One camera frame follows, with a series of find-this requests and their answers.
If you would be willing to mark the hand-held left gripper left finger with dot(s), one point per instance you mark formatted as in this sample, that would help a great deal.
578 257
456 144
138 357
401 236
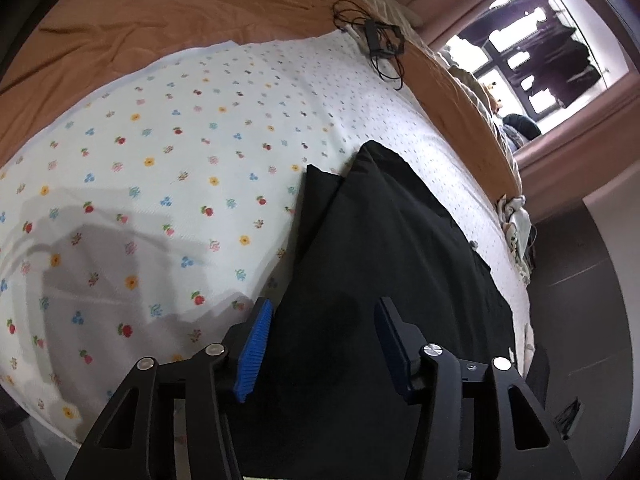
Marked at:
252 350

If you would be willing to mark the orange plush toy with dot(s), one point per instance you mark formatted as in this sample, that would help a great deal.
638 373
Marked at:
492 100

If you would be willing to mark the beige duvet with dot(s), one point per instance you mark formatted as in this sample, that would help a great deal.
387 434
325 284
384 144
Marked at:
467 77

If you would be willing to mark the dark hanging garment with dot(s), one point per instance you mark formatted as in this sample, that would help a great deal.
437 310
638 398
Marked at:
530 2
575 65

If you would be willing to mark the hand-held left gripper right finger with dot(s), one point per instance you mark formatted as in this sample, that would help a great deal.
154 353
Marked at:
395 345

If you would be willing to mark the black button shirt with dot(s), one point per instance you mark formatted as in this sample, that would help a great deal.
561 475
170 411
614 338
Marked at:
380 240

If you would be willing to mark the window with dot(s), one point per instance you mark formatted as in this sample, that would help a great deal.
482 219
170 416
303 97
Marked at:
545 60

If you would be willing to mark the orange blanket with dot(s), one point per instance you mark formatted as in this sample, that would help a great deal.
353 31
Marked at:
150 5

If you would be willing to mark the dark bundle by window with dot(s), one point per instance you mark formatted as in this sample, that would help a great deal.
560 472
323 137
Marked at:
522 130

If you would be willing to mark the floral bed sheet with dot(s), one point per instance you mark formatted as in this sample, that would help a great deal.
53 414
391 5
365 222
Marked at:
175 160

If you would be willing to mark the white patterned cloth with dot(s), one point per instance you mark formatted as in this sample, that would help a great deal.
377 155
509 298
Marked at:
515 230

